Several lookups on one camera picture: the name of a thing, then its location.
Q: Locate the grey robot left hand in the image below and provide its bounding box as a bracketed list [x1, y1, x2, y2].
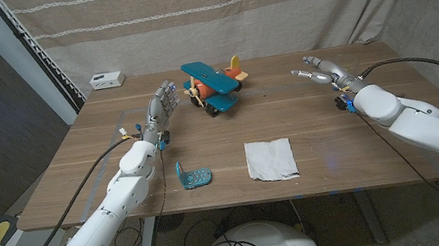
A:
[133, 78, 189, 153]

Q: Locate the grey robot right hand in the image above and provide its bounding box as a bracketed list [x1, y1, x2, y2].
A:
[288, 46, 368, 103]

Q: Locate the teal and orange toy airplane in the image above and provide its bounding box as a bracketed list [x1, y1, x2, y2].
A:
[178, 53, 255, 123]

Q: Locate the teal toy flip phone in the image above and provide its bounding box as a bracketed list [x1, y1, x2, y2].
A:
[174, 155, 215, 192]

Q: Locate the white tissue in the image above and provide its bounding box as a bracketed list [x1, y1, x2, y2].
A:
[242, 134, 301, 186]

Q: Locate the white power strip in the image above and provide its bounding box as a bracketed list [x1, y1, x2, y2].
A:
[87, 69, 127, 92]

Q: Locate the beige striped curtain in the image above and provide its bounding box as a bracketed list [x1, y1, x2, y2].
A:
[0, 0, 439, 124]

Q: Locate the white table leg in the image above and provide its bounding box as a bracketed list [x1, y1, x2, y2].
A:
[132, 215, 161, 246]

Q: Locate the grey table leg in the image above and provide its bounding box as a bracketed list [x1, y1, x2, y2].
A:
[352, 188, 388, 246]

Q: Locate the yellow and black foot pedal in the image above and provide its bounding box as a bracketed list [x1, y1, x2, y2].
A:
[0, 213, 22, 246]

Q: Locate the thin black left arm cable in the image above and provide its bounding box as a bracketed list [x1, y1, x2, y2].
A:
[109, 148, 178, 246]

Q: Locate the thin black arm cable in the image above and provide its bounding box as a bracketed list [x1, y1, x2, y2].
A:
[109, 148, 178, 246]
[354, 99, 439, 244]

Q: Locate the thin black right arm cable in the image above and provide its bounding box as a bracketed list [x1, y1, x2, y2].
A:
[354, 99, 439, 244]

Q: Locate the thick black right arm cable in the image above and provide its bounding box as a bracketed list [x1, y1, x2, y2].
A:
[358, 51, 439, 112]

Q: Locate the white door frame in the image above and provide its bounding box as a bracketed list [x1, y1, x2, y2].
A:
[0, 0, 81, 136]

